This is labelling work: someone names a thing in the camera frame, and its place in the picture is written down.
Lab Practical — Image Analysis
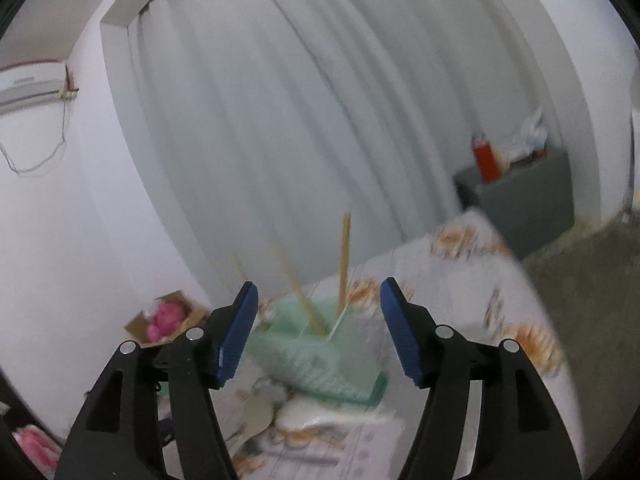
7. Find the grey cabinet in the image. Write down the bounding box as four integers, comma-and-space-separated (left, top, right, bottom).
454, 149, 576, 262

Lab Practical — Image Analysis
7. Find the white curtain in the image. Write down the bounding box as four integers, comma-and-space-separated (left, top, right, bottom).
100, 0, 601, 311

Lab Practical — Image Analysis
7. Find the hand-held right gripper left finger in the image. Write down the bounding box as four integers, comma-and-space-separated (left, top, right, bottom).
54, 281, 259, 480

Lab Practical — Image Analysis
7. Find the floral plastic tablecloth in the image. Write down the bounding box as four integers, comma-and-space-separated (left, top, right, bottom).
160, 209, 586, 480

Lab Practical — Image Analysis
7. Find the white air conditioner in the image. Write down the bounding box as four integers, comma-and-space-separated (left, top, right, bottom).
0, 60, 69, 117

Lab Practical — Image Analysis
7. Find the open cardboard box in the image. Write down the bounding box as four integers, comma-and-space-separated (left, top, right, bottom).
124, 290, 211, 352

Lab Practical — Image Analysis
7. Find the wooden chopstick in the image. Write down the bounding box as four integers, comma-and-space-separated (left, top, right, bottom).
337, 212, 353, 317
272, 240, 327, 337

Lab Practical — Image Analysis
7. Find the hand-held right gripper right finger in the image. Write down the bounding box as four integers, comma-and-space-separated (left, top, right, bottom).
379, 276, 583, 480

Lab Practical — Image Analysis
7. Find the white rice paddle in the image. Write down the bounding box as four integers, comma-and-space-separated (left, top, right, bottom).
275, 400, 397, 434

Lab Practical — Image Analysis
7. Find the cream plastic spoon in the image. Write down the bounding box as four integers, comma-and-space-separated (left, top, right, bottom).
229, 390, 277, 457

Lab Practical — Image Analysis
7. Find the white plastic bag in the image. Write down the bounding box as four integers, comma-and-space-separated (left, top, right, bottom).
504, 106, 549, 162

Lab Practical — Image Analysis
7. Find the thin wall cable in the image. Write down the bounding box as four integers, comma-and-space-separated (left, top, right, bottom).
0, 91, 69, 177

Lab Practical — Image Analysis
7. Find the pink striped cloth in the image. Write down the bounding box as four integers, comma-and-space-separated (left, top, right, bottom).
14, 424, 60, 478

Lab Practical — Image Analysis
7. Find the red thermos bottle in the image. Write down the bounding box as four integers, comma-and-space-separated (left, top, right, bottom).
473, 132, 504, 184

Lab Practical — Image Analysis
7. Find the green star-cutout utensil holder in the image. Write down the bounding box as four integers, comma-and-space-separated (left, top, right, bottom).
245, 294, 390, 409

